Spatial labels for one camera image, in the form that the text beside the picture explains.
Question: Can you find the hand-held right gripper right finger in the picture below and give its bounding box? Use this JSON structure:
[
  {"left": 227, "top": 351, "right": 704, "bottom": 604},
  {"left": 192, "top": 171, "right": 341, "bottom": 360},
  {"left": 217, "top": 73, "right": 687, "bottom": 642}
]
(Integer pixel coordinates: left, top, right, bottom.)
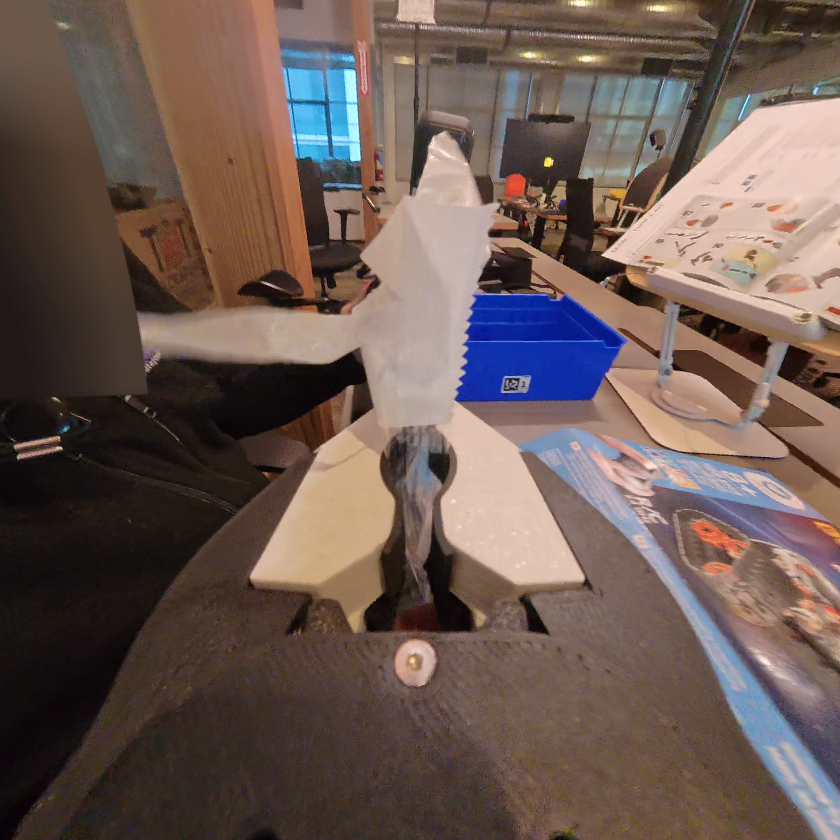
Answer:
[{"left": 430, "top": 403, "right": 587, "bottom": 633}]

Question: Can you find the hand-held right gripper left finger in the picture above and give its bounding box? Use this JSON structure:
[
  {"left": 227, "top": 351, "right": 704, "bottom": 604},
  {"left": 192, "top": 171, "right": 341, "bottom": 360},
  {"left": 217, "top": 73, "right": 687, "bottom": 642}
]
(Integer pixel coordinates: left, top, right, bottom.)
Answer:
[{"left": 249, "top": 410, "right": 404, "bottom": 634}]

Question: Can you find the numbered white plastic bag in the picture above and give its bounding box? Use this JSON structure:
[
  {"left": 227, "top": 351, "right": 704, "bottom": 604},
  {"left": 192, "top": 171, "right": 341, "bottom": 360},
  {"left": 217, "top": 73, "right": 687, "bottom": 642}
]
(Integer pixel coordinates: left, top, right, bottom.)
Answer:
[{"left": 138, "top": 131, "right": 500, "bottom": 618}]

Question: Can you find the blue plastic bin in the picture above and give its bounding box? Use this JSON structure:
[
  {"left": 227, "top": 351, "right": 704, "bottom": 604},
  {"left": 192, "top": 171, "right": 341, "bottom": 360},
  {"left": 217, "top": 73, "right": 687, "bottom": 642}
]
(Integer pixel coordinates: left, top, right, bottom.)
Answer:
[{"left": 455, "top": 293, "right": 627, "bottom": 403}]

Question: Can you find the blue toy set box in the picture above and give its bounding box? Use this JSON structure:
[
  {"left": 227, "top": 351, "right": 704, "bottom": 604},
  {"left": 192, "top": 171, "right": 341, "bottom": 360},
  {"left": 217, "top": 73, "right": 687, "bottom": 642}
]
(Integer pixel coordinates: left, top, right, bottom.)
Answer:
[{"left": 520, "top": 428, "right": 840, "bottom": 840}]

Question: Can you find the black chair armrest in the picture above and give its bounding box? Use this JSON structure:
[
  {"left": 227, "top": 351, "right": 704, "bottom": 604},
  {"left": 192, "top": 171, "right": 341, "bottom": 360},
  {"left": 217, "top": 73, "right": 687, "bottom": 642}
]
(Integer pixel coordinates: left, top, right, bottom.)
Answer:
[
  {"left": 238, "top": 269, "right": 350, "bottom": 315},
  {"left": 246, "top": 433, "right": 312, "bottom": 473}
]

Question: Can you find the black case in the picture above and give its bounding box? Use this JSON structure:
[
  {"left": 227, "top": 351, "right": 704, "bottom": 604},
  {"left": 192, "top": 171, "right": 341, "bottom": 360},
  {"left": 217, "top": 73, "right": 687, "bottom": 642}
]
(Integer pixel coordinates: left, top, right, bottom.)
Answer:
[{"left": 479, "top": 251, "right": 534, "bottom": 294}]

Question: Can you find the white book stand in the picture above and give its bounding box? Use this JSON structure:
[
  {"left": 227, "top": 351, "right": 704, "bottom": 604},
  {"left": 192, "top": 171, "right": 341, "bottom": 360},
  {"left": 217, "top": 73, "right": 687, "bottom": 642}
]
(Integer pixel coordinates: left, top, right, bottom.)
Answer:
[{"left": 607, "top": 262, "right": 829, "bottom": 460}]

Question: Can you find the brown cardboard moving box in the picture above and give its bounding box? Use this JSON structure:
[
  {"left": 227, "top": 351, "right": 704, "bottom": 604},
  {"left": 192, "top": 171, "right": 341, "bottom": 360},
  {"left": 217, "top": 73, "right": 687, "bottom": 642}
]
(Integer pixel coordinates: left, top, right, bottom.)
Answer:
[{"left": 115, "top": 200, "right": 215, "bottom": 311}]

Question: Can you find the black metal pole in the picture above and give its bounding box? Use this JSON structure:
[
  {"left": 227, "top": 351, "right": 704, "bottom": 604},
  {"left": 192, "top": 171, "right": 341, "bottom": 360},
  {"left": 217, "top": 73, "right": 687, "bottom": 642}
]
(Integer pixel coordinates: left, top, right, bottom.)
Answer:
[{"left": 661, "top": 0, "right": 757, "bottom": 193}]

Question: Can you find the white instruction sheet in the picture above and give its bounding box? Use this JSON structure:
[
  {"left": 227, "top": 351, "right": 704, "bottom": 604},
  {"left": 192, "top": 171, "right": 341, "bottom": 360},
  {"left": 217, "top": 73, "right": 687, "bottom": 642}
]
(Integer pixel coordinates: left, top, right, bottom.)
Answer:
[{"left": 602, "top": 98, "right": 840, "bottom": 263}]

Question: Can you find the toy instruction booklet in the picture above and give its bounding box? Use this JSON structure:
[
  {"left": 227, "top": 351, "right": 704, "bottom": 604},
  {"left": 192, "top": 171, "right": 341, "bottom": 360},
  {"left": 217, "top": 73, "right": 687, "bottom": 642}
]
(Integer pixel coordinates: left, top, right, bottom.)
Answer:
[{"left": 633, "top": 190, "right": 840, "bottom": 332}]

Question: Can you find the black wall monitor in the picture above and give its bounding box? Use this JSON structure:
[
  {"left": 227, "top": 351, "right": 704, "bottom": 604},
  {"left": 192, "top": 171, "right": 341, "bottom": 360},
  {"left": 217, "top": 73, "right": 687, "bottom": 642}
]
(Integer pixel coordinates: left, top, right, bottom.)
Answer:
[{"left": 500, "top": 118, "right": 592, "bottom": 186}]

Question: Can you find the wooden post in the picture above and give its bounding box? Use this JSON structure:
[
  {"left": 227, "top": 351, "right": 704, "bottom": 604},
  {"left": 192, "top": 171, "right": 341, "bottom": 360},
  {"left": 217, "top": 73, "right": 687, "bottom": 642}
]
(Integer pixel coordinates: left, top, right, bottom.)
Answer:
[{"left": 125, "top": 0, "right": 336, "bottom": 450}]

